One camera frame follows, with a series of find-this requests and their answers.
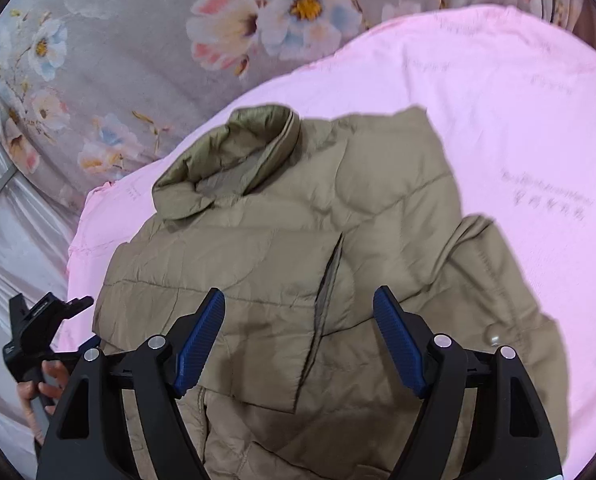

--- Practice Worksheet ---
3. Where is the grey floral blanket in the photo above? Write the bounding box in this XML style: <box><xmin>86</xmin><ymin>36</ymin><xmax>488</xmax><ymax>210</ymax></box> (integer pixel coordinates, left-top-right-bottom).
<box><xmin>0</xmin><ymin>0</ymin><xmax>594</xmax><ymax>211</ymax></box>

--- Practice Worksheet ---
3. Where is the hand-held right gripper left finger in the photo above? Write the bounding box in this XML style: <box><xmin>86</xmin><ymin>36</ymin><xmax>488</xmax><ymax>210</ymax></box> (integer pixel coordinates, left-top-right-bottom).
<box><xmin>35</xmin><ymin>287</ymin><xmax>227</xmax><ymax>480</ymax></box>

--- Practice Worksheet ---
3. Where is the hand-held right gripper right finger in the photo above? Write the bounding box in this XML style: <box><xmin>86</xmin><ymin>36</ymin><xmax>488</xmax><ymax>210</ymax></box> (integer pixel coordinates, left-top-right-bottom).
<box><xmin>372</xmin><ymin>285</ymin><xmax>564</xmax><ymax>480</ymax></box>

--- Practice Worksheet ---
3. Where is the person's left hand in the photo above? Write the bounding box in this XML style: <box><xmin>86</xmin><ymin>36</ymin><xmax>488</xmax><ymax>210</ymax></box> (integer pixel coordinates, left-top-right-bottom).
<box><xmin>17</xmin><ymin>360</ymin><xmax>72</xmax><ymax>447</ymax></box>

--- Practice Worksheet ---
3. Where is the pink bed sheet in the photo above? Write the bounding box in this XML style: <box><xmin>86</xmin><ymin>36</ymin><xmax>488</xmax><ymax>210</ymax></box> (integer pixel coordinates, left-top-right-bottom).
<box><xmin>53</xmin><ymin>4</ymin><xmax>596</xmax><ymax>480</ymax></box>

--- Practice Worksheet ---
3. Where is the khaki puffer jacket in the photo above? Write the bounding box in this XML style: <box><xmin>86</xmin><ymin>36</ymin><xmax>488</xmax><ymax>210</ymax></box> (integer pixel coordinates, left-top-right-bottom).
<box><xmin>92</xmin><ymin>104</ymin><xmax>574</xmax><ymax>480</ymax></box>

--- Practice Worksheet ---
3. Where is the white satin cloth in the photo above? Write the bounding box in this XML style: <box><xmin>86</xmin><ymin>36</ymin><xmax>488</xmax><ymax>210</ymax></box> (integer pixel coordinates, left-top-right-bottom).
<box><xmin>0</xmin><ymin>102</ymin><xmax>106</xmax><ymax>466</ymax></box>

